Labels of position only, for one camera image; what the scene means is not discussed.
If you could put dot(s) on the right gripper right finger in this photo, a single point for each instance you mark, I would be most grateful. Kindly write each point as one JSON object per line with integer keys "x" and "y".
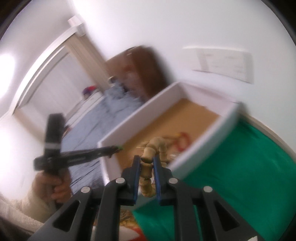
{"x": 199, "y": 213}

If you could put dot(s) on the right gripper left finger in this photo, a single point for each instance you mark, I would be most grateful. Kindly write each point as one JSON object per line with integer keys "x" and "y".
{"x": 93, "y": 212}

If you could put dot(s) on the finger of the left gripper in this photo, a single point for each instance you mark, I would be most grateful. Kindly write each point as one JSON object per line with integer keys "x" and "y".
{"x": 105, "y": 151}

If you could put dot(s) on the cream knit sleeve forearm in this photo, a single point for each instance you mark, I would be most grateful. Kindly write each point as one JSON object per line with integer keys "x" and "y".
{"x": 22, "y": 217}

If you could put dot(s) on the person's left hand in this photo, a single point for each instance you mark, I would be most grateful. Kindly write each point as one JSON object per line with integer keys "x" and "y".
{"x": 50, "y": 187}

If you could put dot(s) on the blue grey bedding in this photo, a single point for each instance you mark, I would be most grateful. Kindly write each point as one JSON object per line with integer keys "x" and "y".
{"x": 115, "y": 106}

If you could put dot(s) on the green satin cloth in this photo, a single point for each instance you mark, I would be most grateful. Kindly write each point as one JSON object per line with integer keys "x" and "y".
{"x": 255, "y": 176}

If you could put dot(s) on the red bead ornament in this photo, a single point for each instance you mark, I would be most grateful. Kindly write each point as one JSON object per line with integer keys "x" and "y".
{"x": 181, "y": 141}

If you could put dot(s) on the beige curtain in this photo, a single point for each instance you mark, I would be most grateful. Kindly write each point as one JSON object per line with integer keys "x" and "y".
{"x": 90, "y": 59}

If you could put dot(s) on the white cardboard box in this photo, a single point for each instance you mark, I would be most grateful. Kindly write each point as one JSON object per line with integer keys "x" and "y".
{"x": 206, "y": 115}

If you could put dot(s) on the brown wooden headboard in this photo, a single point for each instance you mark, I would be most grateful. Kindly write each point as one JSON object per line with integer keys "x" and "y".
{"x": 139, "y": 71}

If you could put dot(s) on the white wall socket panel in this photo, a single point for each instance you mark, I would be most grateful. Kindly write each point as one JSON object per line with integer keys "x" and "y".
{"x": 233, "y": 63}

